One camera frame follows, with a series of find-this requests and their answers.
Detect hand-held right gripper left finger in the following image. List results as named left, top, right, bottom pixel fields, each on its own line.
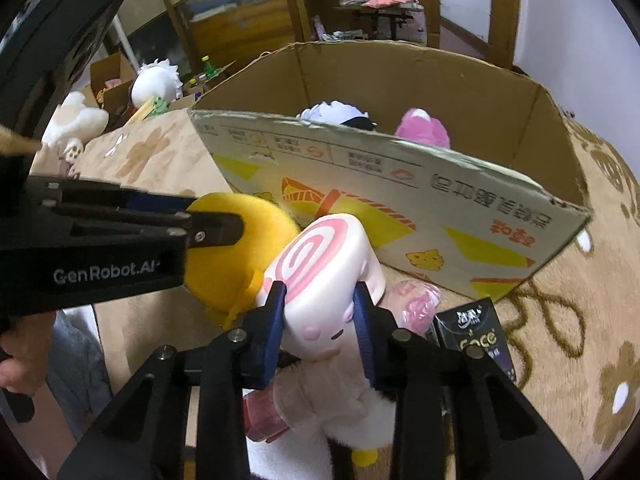
left=57, top=280, right=288, bottom=480

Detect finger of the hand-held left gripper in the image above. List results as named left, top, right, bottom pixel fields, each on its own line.
left=29, top=175, right=197, bottom=214
left=55, top=204, right=246, bottom=251

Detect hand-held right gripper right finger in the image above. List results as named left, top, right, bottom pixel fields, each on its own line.
left=351, top=282, right=586, bottom=480

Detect yellow plush toy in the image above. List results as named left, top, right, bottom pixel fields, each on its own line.
left=182, top=191, right=301, bottom=331

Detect pink swirl squishy toy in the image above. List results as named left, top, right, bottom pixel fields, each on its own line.
left=256, top=214, right=387, bottom=361

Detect black tissue pack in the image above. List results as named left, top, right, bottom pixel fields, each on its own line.
left=434, top=297, right=521, bottom=391

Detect printed cardboard box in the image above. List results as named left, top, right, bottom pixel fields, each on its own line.
left=189, top=41, right=593, bottom=303

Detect person's left forearm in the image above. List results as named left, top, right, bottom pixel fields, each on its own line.
left=0, top=390, right=76, bottom=478

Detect person's left hand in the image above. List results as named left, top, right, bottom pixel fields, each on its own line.
left=0, top=310, right=56, bottom=395

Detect pink plastic wrapped packet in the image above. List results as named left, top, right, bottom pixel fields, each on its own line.
left=385, top=280, right=443, bottom=336

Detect plush toy in pink coat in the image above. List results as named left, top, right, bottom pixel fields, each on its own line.
left=242, top=352, right=451, bottom=480

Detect pink translucent pouch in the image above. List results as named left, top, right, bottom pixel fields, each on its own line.
left=243, top=390, right=291, bottom=443

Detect person's grey shorts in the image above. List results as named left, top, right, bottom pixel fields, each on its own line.
left=50, top=310, right=113, bottom=441

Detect white plush dog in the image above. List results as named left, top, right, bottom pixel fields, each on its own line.
left=42, top=91, right=110, bottom=163

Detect round white plush toy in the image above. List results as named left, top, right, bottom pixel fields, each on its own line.
left=131, top=58, right=183, bottom=106

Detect open brown cardboard box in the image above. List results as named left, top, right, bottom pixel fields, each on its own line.
left=90, top=52, right=140, bottom=126

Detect cardboard box with bottles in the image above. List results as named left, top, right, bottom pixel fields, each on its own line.
left=182, top=60, right=238, bottom=102

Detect brown fuzzy tuft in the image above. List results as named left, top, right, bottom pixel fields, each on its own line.
left=0, top=125, right=43, bottom=157

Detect white haired plush doll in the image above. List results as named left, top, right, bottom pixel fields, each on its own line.
left=297, top=101, right=378, bottom=131

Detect white display rack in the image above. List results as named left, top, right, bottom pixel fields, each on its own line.
left=116, top=10, right=142, bottom=73

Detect wooden sliding door wardrobe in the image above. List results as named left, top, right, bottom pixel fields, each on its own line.
left=115, top=0, right=301, bottom=68

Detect small dark folding table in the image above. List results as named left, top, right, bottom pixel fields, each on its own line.
left=332, top=2, right=426, bottom=43

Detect wooden door with mirror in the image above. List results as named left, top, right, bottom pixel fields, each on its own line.
left=437, top=0, right=523, bottom=68

